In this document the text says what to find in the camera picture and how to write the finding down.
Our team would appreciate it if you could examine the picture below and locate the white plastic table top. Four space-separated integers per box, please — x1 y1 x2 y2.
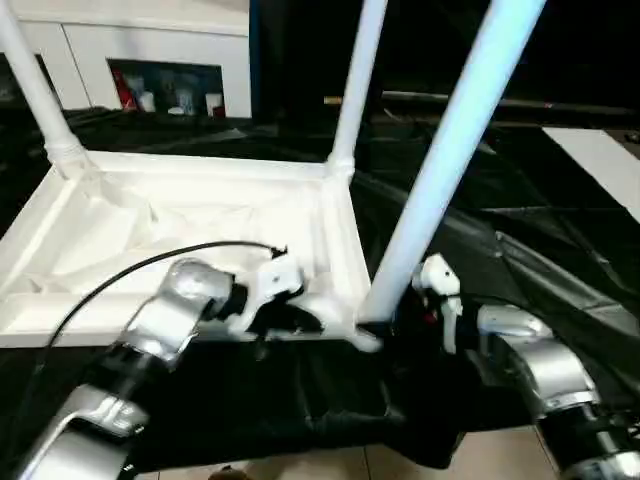
0 149 387 355

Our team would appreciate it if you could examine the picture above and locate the dark metal rod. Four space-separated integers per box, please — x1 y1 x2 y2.
382 91 640 115

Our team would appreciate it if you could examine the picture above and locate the red package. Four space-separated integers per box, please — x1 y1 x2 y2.
112 69 132 109

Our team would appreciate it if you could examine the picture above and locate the white flat board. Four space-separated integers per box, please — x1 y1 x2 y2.
542 126 640 222

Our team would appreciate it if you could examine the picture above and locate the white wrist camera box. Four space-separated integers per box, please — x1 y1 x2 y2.
412 253 465 355
242 252 310 335

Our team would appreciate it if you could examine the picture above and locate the white plastic table leg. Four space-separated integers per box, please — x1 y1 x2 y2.
0 0 95 182
357 0 550 332
324 0 390 175

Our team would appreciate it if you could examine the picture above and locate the black plastic mat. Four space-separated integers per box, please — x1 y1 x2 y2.
0 104 640 474

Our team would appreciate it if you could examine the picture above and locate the black left wrist camera cable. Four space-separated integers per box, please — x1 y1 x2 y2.
19 241 291 416

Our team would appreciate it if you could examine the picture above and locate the black box gold label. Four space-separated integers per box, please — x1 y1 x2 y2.
249 0 387 126

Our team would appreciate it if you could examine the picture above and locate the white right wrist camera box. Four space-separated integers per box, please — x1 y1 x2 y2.
412 253 465 355

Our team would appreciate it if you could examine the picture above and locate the brown round floor object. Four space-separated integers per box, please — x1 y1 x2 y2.
207 464 251 480

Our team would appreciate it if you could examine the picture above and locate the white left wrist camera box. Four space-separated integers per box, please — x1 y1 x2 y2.
242 252 310 335

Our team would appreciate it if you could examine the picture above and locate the white glass-door cabinet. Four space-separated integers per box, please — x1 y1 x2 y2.
0 0 251 120

